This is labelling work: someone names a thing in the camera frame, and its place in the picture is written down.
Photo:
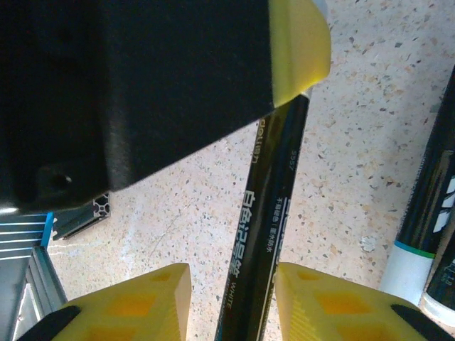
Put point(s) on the blue edge strip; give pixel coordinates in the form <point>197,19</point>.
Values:
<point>25,234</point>

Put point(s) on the aluminium side rail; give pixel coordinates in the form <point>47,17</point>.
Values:
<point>80,216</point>

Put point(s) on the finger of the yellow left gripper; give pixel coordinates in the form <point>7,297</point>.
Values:
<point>298,49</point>

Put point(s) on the dark marker white end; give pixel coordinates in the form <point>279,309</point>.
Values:
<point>442,295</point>

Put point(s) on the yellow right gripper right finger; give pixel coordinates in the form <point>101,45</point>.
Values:
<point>337,305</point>

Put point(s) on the black marker white end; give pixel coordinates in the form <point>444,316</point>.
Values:
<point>426,199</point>

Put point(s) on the aluminium frame post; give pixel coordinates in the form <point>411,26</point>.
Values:
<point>25,298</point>

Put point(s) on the black marker white print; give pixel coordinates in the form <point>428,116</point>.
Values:
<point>264,199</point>

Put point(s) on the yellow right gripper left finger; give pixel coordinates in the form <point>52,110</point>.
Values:
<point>142,305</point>

